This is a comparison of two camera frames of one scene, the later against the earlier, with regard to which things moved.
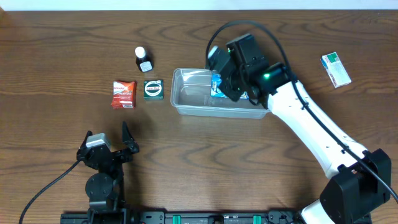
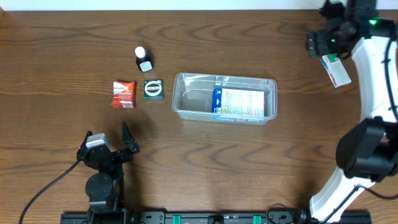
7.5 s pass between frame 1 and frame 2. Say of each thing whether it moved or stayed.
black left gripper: stayed
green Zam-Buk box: stayed
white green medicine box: stayed
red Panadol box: stayed
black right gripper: moved
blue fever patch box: moved
